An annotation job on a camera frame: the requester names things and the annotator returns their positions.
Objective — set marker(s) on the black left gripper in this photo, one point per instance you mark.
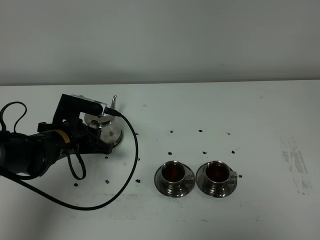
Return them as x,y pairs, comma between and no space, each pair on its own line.
77,136

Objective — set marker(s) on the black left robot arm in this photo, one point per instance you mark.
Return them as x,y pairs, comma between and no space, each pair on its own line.
34,154

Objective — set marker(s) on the stainless steel teapot saucer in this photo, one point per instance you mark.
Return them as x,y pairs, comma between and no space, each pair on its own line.
116,142

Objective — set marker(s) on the left stainless steel teacup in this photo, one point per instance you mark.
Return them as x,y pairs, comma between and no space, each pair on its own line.
175,172

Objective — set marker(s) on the stainless steel teacup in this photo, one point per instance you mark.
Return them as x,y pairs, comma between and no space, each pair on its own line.
175,172
219,172

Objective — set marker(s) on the left stainless steel saucer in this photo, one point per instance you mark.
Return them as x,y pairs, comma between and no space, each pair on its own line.
173,190

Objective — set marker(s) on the right stainless steel saucer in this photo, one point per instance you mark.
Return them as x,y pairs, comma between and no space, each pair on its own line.
212,189

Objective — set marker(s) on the right stainless steel teacup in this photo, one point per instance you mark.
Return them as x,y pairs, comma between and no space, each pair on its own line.
219,172

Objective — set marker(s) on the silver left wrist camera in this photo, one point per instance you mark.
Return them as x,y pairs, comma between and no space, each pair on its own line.
70,107

